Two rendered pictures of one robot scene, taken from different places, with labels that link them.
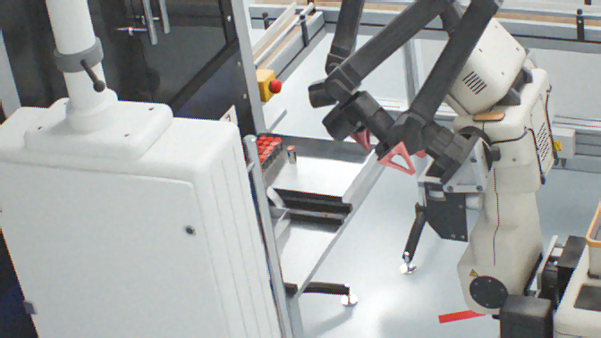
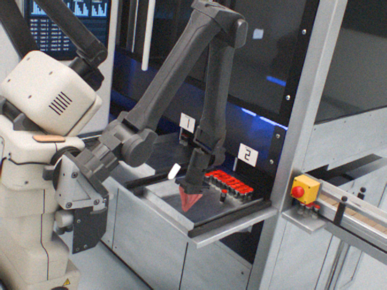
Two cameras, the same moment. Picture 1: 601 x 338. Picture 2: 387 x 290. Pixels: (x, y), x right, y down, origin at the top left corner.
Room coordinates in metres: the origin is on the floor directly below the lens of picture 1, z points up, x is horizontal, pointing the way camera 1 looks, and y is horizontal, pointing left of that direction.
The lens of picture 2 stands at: (3.02, -1.39, 1.68)
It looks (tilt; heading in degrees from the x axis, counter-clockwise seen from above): 23 degrees down; 104
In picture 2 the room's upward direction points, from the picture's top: 10 degrees clockwise
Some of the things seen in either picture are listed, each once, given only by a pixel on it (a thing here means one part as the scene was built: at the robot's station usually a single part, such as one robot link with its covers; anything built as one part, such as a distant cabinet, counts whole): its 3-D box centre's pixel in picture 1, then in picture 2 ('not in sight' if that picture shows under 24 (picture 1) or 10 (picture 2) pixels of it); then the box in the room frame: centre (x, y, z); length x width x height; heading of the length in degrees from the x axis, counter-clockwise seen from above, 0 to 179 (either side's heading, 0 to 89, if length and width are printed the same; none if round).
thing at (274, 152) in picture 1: (266, 161); (225, 187); (2.79, 0.09, 0.90); 0.18 x 0.02 x 0.05; 150
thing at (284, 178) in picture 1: (303, 167); (204, 196); (2.73, -0.01, 0.90); 0.34 x 0.26 x 0.04; 60
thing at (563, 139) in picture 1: (556, 142); not in sight; (3.28, -0.86, 0.50); 0.12 x 0.05 x 0.09; 61
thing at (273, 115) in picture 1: (257, 119); (307, 218); (3.10, 0.10, 0.87); 0.14 x 0.13 x 0.02; 61
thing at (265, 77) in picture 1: (260, 85); (306, 189); (3.06, 0.07, 0.99); 0.08 x 0.07 x 0.07; 61
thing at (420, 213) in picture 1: (427, 219); not in sight; (3.59, -0.43, 0.07); 0.50 x 0.08 x 0.14; 151
